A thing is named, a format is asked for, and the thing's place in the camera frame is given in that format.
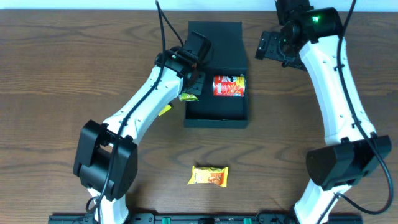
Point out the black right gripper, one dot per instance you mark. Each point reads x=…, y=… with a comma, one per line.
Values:
x=267, y=45

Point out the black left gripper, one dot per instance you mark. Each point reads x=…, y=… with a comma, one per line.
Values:
x=198, y=84

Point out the green snack packet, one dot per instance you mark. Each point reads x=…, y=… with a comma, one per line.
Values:
x=187, y=97

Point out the red Pringles can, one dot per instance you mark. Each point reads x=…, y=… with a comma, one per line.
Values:
x=228, y=85

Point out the yellow snack packet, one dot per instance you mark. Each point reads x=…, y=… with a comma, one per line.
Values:
x=165, y=109

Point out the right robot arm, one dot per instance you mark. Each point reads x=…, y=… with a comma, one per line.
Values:
x=313, y=40

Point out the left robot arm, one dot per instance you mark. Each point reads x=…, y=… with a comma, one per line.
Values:
x=106, y=155

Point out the dark green open box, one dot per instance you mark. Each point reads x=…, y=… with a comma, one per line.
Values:
x=223, y=102

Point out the orange cracker packet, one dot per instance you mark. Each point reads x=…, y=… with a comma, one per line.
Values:
x=209, y=175

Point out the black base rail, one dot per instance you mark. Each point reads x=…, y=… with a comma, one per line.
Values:
x=148, y=218

